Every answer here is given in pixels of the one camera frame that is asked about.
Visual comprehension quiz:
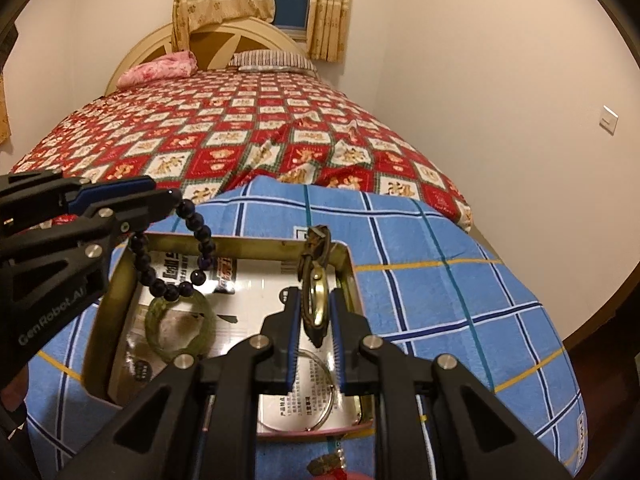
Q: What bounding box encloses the pink pillow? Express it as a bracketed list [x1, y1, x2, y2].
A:
[116, 51, 197, 88]

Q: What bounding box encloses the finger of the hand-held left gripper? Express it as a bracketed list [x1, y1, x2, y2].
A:
[0, 189, 184, 312]
[0, 170, 157, 225]

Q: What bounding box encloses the white wall switch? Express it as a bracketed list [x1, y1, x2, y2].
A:
[598, 105, 619, 136]

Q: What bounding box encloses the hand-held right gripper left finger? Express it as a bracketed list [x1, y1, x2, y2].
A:
[52, 292, 303, 480]

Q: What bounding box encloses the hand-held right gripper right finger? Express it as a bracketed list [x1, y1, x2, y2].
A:
[327, 290, 576, 480]

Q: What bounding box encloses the green jade bangle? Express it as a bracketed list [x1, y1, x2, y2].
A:
[145, 290, 221, 361]

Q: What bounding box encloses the blue plaid towel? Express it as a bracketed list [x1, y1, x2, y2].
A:
[25, 177, 586, 480]

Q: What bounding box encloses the thin silver bangle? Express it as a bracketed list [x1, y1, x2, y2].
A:
[257, 350, 336, 433]

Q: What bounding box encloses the striped pillow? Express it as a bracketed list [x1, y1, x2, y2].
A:
[227, 50, 318, 77]

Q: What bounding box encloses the dark purple bead bracelet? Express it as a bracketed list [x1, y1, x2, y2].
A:
[129, 199, 217, 302]

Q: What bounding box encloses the cream wooden headboard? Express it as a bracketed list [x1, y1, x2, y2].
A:
[104, 16, 308, 97]

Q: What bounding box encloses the red patterned bedspread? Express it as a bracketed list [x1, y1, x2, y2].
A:
[7, 67, 473, 233]

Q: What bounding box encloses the narrow yellow floral curtain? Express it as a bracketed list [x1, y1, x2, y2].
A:
[306, 0, 357, 63]

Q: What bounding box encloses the metal tin box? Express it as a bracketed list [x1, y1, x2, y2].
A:
[82, 232, 376, 436]

